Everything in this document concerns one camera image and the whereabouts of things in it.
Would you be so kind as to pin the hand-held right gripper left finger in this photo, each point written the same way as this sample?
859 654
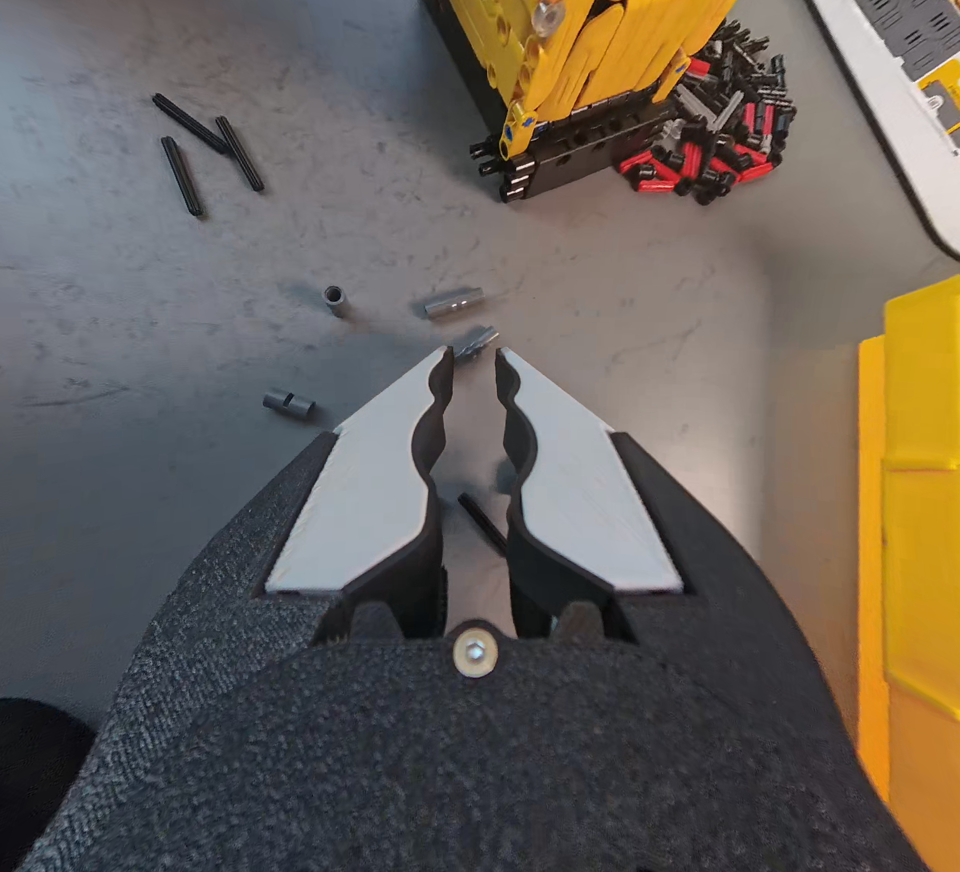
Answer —
352 512

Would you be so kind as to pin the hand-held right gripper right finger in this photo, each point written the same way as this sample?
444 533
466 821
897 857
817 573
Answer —
600 512

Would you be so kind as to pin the yellow lego robot model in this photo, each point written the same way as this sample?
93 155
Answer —
637 24

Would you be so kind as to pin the yellow plastic bin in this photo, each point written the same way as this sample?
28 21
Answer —
922 512

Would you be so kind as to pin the pile of black red pins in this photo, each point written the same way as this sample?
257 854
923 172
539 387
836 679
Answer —
720 136

